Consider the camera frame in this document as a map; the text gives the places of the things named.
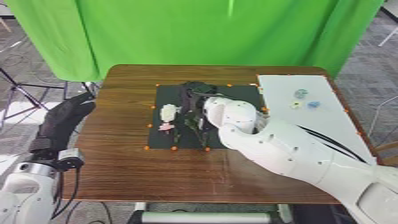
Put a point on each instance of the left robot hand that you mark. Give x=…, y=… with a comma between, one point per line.
x=67, y=115

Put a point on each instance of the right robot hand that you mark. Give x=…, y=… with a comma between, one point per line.
x=198, y=89

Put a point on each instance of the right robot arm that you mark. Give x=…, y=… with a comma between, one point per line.
x=285, y=146

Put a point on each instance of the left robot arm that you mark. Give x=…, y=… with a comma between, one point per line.
x=28, y=190

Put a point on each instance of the dark mat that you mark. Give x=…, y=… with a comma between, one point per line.
x=170, y=95

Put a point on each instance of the white flower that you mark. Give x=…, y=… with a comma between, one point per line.
x=170, y=112

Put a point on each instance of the black tripod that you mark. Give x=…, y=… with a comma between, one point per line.
x=20, y=91

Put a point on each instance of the pink flower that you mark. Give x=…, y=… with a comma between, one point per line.
x=166, y=126

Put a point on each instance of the green sprig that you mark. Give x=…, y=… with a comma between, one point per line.
x=198, y=131

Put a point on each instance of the yellow flower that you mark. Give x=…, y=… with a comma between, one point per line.
x=296, y=105

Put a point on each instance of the white sheet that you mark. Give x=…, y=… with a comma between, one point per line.
x=331, y=115

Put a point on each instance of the pale grey bar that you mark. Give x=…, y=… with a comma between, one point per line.
x=207, y=217

